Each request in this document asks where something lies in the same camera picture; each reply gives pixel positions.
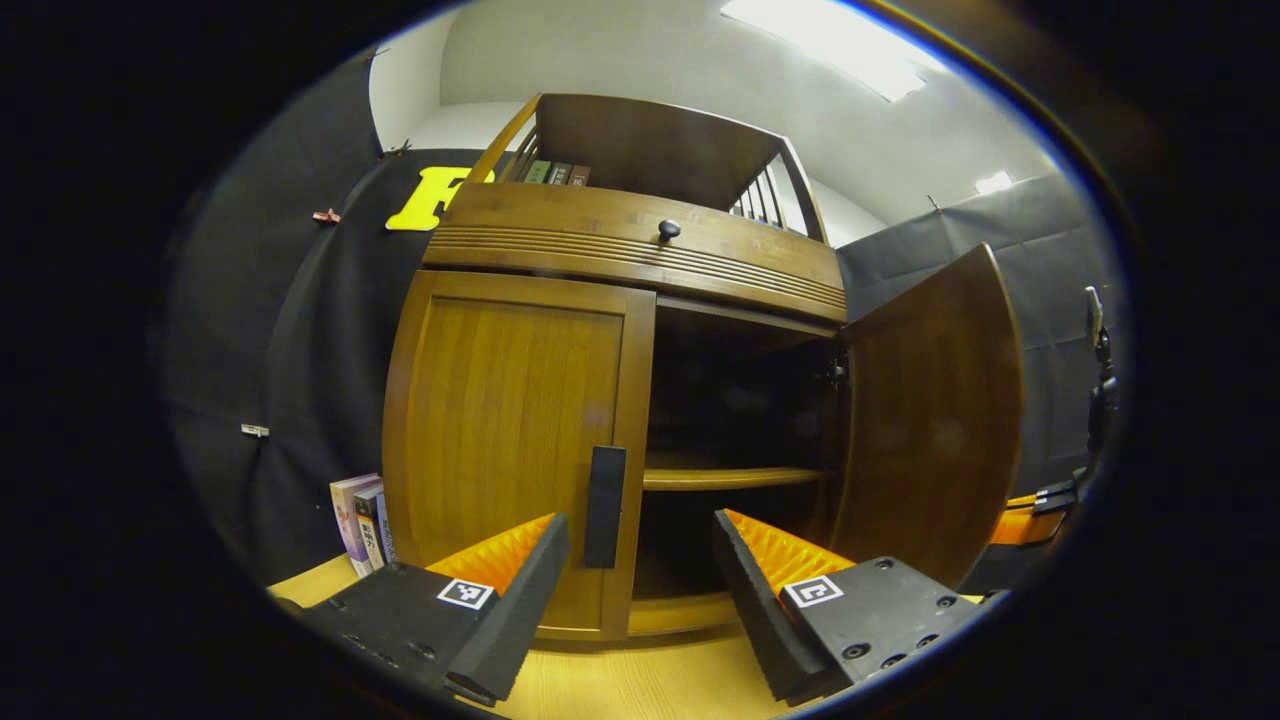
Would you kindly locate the small ceiling light panel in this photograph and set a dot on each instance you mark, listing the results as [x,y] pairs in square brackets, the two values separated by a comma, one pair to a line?
[993,183]

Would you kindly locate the red clip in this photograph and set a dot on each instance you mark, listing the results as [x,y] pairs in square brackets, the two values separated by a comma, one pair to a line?
[326,215]

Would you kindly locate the dark grey book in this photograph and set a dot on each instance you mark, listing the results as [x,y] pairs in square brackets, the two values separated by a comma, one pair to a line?
[368,525]

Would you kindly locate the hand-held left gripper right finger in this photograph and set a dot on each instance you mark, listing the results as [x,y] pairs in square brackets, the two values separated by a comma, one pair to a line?
[760,620]

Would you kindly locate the silver clip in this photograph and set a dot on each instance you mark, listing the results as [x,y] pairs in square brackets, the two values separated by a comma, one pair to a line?
[255,430]

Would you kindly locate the pale pink book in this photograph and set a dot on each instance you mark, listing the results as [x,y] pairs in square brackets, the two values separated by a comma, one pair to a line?
[346,520]

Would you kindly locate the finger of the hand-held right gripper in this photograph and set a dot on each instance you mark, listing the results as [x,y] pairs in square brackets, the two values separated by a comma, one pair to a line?
[1052,492]
[1015,527]

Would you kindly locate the reddish brown book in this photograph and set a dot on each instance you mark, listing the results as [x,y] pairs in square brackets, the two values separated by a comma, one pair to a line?
[579,176]

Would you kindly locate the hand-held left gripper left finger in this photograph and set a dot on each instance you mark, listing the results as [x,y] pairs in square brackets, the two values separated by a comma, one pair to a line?
[510,610]

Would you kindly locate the dark brown book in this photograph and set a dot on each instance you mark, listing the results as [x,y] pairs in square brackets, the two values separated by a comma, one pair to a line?
[559,174]

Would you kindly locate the black backdrop cloth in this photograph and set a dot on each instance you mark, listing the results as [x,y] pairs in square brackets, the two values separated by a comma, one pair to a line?
[1050,260]
[300,330]

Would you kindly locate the wooden double-door shoe cabinet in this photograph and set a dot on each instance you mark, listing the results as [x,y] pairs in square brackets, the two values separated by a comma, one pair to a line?
[650,150]

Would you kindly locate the blue book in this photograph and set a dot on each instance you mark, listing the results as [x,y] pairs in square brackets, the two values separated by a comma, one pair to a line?
[386,527]

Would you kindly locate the large ceiling light panel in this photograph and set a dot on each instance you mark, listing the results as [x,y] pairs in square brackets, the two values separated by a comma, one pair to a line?
[830,40]

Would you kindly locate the wooden drawer with black knob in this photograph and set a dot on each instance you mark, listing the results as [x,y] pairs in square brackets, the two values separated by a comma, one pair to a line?
[560,215]

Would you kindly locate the wooden shoe cabinet door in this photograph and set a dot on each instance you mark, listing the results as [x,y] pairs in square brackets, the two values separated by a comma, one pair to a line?
[500,420]
[930,420]

